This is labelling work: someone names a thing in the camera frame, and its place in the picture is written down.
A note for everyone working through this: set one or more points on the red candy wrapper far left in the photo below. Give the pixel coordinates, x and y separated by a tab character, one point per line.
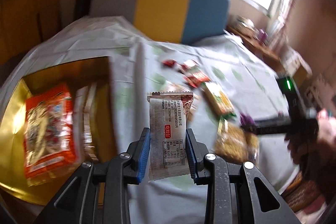
169	62

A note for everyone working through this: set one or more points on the orange snack bag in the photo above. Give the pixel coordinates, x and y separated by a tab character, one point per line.
49	141

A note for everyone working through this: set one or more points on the wicker chair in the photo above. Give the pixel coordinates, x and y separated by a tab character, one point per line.
304	195

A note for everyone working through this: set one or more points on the red candy wrapper front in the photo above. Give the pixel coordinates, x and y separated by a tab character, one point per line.
196	79

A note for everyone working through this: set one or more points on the person's right hand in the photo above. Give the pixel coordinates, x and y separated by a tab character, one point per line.
321	146

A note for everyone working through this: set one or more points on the brown cracker pack in box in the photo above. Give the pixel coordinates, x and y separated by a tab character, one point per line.
83	125

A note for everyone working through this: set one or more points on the clear noodle snack pack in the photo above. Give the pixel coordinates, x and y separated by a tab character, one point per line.
235	145

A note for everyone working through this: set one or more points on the gold gift box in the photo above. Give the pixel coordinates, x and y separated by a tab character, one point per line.
76	74

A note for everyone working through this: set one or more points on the white green patterned tablecloth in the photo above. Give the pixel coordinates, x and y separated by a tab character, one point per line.
97	192

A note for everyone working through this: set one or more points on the green red snack packet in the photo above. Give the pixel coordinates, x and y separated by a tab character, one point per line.
219	101

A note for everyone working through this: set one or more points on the white cracker packet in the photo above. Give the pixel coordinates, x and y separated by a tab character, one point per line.
168	119

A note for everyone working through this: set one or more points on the far rice cracker pack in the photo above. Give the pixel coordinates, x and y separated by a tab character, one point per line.
172	87

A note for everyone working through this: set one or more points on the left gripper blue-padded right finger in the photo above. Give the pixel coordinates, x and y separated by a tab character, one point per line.
195	152

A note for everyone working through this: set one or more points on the grey yellow blue chair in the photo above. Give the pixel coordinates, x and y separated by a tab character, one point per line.
177	21

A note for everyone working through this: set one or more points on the wooden side table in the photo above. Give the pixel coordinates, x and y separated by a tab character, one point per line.
294	67

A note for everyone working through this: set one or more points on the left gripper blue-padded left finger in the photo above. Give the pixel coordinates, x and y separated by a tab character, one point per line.
139	153

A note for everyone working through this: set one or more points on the purple candy wrapper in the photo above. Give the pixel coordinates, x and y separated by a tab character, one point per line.
246	120

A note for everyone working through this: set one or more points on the red white candy wrapper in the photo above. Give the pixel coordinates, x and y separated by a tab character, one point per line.
188	65

